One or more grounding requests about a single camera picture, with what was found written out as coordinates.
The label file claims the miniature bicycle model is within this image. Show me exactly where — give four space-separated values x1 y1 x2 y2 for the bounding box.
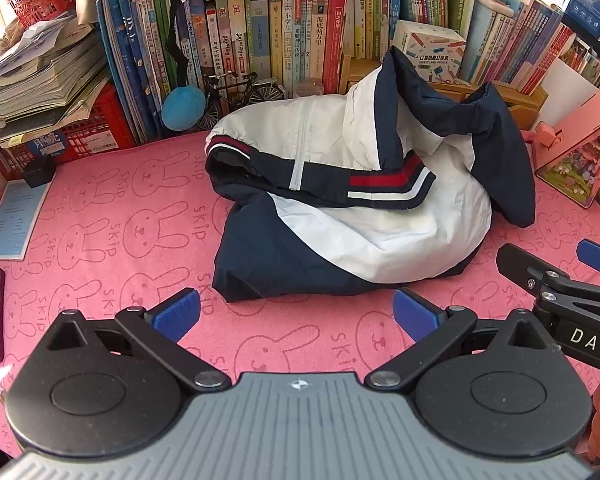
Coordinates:
200 72 287 117

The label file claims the red plastic crate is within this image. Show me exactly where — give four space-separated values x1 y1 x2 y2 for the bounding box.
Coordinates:
0 80 137 173

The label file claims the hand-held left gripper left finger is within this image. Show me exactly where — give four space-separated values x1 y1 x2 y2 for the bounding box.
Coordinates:
45 287 232 394

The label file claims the white printed box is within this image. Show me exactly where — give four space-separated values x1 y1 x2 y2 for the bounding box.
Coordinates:
392 20 467 85

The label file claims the light blue leaflet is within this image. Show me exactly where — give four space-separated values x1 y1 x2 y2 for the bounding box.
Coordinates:
0 180 52 261

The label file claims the navy and white jacket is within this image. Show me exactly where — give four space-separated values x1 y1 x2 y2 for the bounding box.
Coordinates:
205 46 537 304

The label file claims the black strap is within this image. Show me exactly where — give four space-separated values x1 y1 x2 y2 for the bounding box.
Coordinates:
164 0 191 103

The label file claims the wooden drawer organizer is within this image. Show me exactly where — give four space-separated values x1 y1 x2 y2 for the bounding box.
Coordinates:
339 52 549 131

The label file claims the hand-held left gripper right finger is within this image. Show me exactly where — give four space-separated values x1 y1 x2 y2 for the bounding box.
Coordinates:
368 287 556 394

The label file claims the row of upright books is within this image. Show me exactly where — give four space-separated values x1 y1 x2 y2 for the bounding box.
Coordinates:
96 0 351 146

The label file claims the pink miniature dollhouse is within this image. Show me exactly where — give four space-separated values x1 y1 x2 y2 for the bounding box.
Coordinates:
522 87 600 209

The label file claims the blue plush ball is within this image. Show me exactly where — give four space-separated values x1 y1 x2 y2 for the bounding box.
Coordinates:
161 85 208 132

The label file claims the translucent plastic container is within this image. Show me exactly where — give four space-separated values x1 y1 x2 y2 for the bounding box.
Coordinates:
294 79 326 100

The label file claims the pink rabbit print blanket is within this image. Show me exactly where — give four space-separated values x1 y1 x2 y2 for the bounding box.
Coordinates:
0 132 600 461

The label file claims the small black box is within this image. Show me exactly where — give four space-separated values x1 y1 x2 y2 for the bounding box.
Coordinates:
21 156 57 189

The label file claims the stack of papers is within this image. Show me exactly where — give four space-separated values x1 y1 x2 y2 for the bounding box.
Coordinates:
0 14 112 147

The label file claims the white board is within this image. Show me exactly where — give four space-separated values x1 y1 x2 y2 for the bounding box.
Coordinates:
530 57 600 131

